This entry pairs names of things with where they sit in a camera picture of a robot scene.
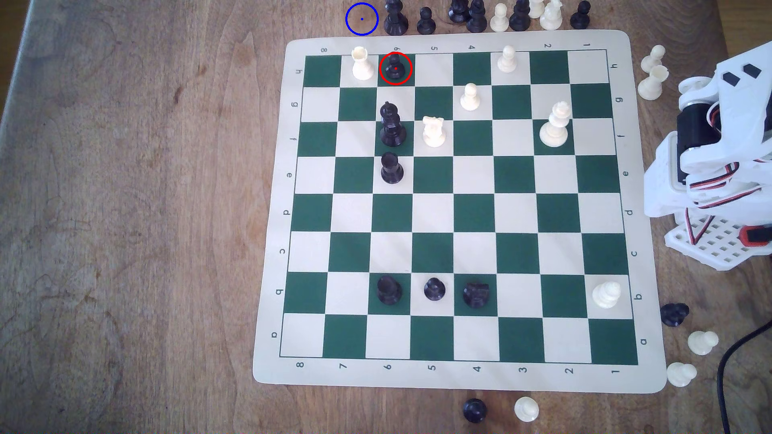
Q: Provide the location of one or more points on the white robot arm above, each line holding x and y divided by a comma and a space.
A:
745, 120

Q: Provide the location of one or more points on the white rook chess piece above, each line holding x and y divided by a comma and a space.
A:
651, 85
362, 67

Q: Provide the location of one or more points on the white pawn chess piece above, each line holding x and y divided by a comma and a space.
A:
701, 342
680, 374
526, 409
507, 60
654, 59
470, 99
537, 8
499, 20

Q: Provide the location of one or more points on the black pieces top row middle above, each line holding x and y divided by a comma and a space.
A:
476, 19

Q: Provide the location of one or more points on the black queen chess piece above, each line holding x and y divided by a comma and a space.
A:
395, 20

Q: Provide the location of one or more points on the red clamp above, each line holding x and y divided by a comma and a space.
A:
755, 235

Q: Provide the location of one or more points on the black rook chess piece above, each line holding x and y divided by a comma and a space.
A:
520, 18
389, 290

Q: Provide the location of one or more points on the white rook on f5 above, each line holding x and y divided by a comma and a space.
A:
433, 134

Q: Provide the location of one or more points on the black pawn chess piece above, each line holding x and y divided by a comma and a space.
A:
426, 23
434, 290
392, 170
580, 18
474, 410
395, 67

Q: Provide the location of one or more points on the white queen chess piece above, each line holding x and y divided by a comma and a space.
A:
554, 131

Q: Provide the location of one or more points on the white bishop chess piece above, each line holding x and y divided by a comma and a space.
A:
606, 295

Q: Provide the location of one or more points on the white knight chess piece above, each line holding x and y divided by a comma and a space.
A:
551, 18

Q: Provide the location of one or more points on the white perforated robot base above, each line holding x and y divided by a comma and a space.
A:
718, 244

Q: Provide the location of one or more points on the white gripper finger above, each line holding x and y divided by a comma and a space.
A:
663, 181

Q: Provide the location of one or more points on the green and cream chess mat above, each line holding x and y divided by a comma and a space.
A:
464, 217

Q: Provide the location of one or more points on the black king chess piece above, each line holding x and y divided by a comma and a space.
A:
392, 129

